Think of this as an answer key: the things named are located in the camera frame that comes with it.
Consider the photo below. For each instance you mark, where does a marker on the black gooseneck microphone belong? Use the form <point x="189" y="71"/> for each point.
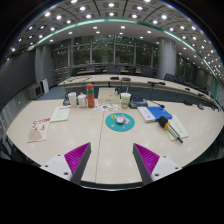
<point x="162" y="106"/>

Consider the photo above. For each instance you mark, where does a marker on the round teal cartoon mouse pad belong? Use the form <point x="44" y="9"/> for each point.
<point x="111" y="125"/>

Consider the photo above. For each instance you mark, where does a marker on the white printed paper sheet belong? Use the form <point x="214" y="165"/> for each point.
<point x="181" y="128"/>

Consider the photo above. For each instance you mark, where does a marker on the ceiling lights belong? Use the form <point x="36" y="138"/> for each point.
<point x="88" y="16"/>

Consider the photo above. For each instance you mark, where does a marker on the red white leaflet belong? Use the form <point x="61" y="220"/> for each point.
<point x="38" y="130"/>

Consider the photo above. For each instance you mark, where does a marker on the red bottle with green band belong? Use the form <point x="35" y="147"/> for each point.
<point x="90" y="98"/>

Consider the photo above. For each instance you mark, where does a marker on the green white cup with straw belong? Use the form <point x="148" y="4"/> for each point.
<point x="125" y="100"/>

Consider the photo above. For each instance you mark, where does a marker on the white lidded mug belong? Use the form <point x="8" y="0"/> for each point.
<point x="82" y="101"/>

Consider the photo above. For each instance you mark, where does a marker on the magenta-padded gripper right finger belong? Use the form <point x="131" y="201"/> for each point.
<point x="165" y="166"/>

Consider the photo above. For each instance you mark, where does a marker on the beige cardboard box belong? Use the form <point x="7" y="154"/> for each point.
<point x="108" y="96"/>

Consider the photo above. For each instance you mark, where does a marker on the grey box appliance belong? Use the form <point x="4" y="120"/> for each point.
<point x="35" y="91"/>

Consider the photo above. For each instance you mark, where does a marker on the white booklet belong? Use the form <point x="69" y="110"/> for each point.
<point x="60" y="114"/>

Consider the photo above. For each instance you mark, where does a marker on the colourful sticker sheet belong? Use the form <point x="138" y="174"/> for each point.
<point x="105" y="107"/>

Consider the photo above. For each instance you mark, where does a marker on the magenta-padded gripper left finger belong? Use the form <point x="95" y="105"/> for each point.
<point x="55" y="165"/>

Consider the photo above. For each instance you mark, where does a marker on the dark office chairs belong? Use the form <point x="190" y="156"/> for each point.
<point x="113" y="71"/>

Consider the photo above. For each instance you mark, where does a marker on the blue white book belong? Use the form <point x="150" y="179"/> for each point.
<point x="158" y="112"/>

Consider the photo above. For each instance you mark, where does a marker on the black desk conference console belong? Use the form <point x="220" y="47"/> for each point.
<point x="138" y="103"/>

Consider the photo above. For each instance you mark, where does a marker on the white standing appliance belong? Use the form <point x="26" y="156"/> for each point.
<point x="44" y="86"/>

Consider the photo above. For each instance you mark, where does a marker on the silver grey computer mouse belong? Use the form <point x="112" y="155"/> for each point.
<point x="120" y="119"/>

